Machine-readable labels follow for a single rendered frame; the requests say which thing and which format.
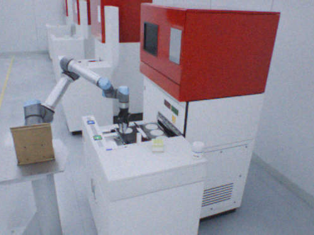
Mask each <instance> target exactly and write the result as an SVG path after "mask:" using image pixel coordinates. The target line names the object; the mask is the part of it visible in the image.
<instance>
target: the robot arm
mask: <svg viewBox="0 0 314 235"><path fill-rule="evenodd" d="M60 68H61V69H62V70H63V71H62V72H61V74H60V75H61V78H60V79H59V81H58V82H57V84H56V86H55V87H54V88H53V90H52V93H51V94H50V95H49V97H48V98H47V100H46V101H45V103H44V104H42V103H41V101H40V100H38V99H30V100H27V101H25V102H24V103H23V109H24V118H25V122H24V126H26V125H32V124H41V123H52V122H53V119H54V118H53V115H54V114H55V108H56V106H57V104H58V103H59V101H60V100H61V98H62V96H63V95H64V94H65V92H66V91H67V89H68V88H69V86H70V83H73V82H74V81H76V80H78V79H79V78H80V77H82V78H84V79H86V80H88V81H89V82H90V83H92V84H93V85H95V86H98V87H99V88H101V89H102V90H103V91H102V95H103V97H106V98H111V99H119V104H120V113H119V115H118V117H117V118H116V122H117V123H118V125H119V127H120V131H121V132H122V133H123V134H124V133H125V132H126V130H127V127H128V125H129V120H130V119H131V113H129V112H128V110H129V88H128V87H127V86H120V87H119V89H115V88H114V87H113V85H112V84H111V82H110V81H109V79H108V78H106V77H102V76H100V75H98V74H96V73H94V72H93V71H92V70H90V69H88V68H87V67H85V66H83V65H82V64H80V63H77V60H75V59H74V58H72V57H70V56H65V57H63V58H62V59H61V60H60ZM123 123H124V124H123ZM123 127H124V128H123Z"/></svg>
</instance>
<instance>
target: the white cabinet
mask: <svg viewBox="0 0 314 235"><path fill-rule="evenodd" d="M82 137H83V145H84V161H85V169H86V184H87V197H88V200H89V205H90V207H91V212H92V214H93V218H94V222H95V225H96V229H97V232H98V235H197V234H198V226H199V218H200V213H201V204H202V200H203V191H204V186H205V180H202V181H197V182H192V183H187V184H184V185H178V186H175V187H171V188H168V189H162V190H158V191H155V192H150V193H147V194H142V195H137V196H133V197H129V198H126V199H121V200H116V201H113V202H109V201H108V198H107V196H106V193H105V191H104V187H103V184H102V182H101V179H100V177H99V175H98V171H97V169H96V167H95V165H94V162H93V157H92V154H91V152H90V150H89V147H88V145H87V141H86V139H85V136H84V133H83V132H82Z"/></svg>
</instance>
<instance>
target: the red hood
mask: <svg viewBox="0 0 314 235"><path fill-rule="evenodd" d="M280 14H281V12H276V11H268V10H260V9H247V8H233V7H226V6H209V5H204V4H163V3H141V9H140V73H142V74H143V75H144V76H146V77H147V78H148V79H150V80H151V81H152V82H155V83H156V84H157V85H158V86H159V87H160V88H161V89H163V90H164V91H166V92H167V93H168V94H169V95H171V96H172V97H173V98H175V99H176V100H177V101H178V102H185V101H196V100H202V99H212V98H218V97H228V96H239V95H245V94H255V93H264V91H265V88H266V82H267V77H268V74H269V69H270V66H271V60H272V53H273V49H274V44H275V41H276V35H277V32H278V24H279V19H280Z"/></svg>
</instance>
